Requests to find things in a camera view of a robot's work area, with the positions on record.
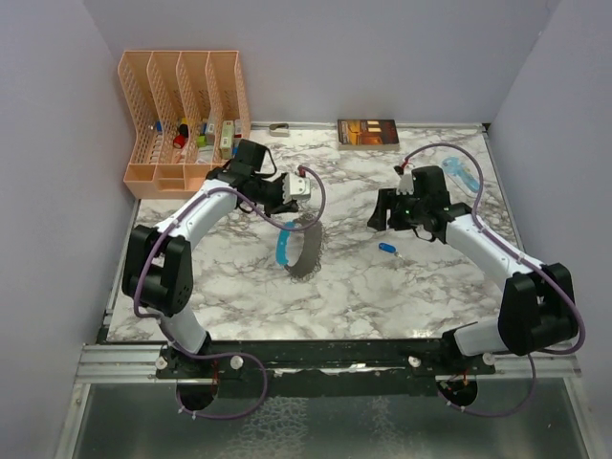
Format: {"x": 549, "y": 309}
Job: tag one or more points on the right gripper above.
{"x": 385, "y": 201}

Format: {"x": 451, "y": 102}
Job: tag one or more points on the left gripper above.
{"x": 281, "y": 207}

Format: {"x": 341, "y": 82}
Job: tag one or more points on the blue key tag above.
{"x": 388, "y": 248}

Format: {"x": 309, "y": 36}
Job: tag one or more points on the metal keyring holder blue handle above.
{"x": 298, "y": 253}

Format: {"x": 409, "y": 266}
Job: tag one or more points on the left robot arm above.
{"x": 158, "y": 272}

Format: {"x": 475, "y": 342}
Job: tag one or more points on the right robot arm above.
{"x": 535, "y": 308}

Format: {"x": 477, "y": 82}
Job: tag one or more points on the green white box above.
{"x": 226, "y": 139}

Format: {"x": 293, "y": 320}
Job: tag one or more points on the brown book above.
{"x": 368, "y": 135}

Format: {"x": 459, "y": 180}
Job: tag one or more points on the blue packaged toothbrush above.
{"x": 460, "y": 174}

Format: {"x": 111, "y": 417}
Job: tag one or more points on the red round bottle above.
{"x": 179, "y": 141}

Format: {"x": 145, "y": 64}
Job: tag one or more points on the orange plastic file organizer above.
{"x": 189, "y": 93}

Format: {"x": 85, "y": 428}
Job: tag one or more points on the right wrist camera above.
{"x": 406, "y": 183}

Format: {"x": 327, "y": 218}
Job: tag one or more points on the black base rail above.
{"x": 317, "y": 368}

